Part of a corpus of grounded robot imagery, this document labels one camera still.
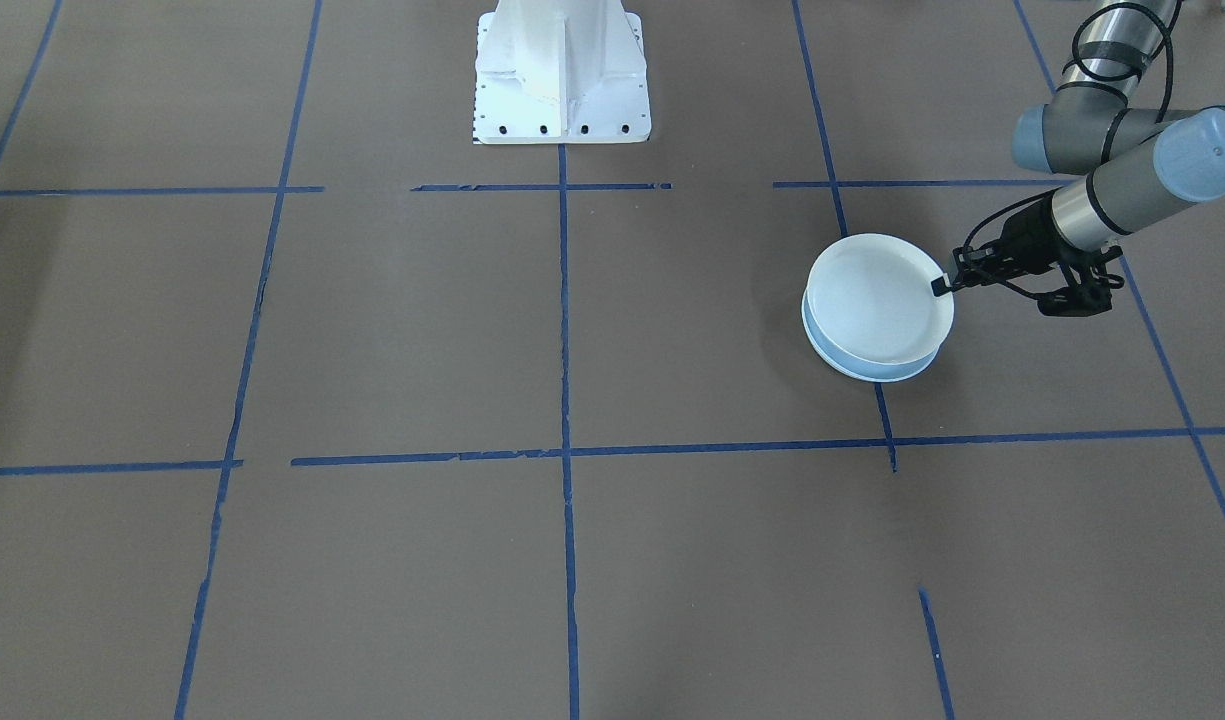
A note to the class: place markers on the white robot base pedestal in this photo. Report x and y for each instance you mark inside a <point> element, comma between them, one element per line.
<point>562,70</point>

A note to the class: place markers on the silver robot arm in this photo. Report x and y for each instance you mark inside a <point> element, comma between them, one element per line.
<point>1142,180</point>

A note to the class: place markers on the pale white-blue round plate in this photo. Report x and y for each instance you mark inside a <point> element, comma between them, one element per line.
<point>872,295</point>

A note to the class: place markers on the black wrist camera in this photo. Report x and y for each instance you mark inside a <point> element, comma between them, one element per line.
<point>1072,298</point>

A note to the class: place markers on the light blue round plate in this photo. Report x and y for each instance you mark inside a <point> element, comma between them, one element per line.
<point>872,374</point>

